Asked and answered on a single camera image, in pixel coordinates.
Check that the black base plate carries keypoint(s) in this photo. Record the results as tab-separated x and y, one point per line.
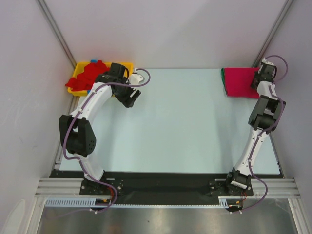
158	188

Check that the aluminium frame rail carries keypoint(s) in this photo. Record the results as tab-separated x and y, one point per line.
73	187

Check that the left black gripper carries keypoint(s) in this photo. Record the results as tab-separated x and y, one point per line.
127	101

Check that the right corner aluminium post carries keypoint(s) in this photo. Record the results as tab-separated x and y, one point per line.
273	31

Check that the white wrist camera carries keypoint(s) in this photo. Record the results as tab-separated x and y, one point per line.
135	78
265	61

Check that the slotted cable duct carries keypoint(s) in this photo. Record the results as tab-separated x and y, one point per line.
221	202

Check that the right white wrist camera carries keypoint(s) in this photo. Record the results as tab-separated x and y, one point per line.
265	61

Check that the left corner aluminium post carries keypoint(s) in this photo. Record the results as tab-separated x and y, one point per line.
56	30

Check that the red t shirt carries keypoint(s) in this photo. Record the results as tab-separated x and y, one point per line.
86	76

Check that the blue t shirt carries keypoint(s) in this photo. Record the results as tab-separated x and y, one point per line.
93	70

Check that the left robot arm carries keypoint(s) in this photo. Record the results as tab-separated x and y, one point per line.
77	136

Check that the magenta t shirt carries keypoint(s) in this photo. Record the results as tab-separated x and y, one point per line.
238	81

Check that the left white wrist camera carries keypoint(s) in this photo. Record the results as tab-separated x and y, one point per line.
135	78

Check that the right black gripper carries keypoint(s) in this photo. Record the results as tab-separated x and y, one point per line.
257	74

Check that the green t shirt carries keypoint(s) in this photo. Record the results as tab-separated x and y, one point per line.
223	80

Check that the yellow plastic bin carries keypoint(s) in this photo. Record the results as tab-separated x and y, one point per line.
80	68

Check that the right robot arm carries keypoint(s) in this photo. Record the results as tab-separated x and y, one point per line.
263	120

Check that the corner aluminium post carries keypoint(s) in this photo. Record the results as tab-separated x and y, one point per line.
273	31
56	30

